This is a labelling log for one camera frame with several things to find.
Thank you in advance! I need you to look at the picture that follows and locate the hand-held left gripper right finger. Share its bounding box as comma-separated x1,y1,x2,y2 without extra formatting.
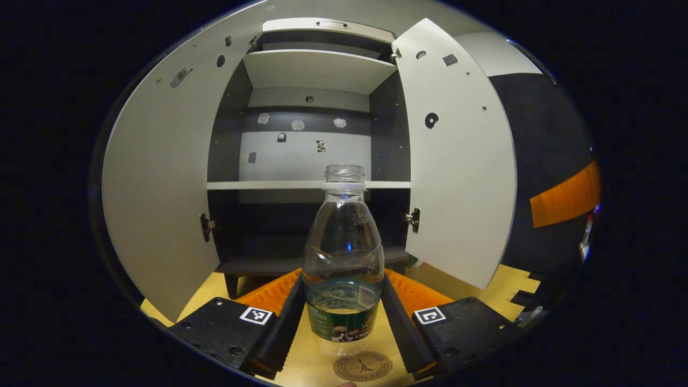
381,269,530,379

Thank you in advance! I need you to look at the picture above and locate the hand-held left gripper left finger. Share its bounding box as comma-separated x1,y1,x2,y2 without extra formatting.
169,269,306,379

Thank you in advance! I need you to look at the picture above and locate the round brown coaster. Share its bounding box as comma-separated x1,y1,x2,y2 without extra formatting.
333,351,393,381

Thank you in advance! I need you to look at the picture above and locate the clear plastic bottle green label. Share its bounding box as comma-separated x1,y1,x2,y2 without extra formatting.
302,164,385,356

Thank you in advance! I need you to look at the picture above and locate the white cabinet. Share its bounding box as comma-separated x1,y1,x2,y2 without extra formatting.
207,18,412,299

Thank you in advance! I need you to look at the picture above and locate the white cabinet drawer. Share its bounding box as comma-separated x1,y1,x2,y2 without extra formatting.
262,18,396,44

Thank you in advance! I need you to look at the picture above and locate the black backdrop cloth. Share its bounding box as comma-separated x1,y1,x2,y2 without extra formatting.
486,73,597,302

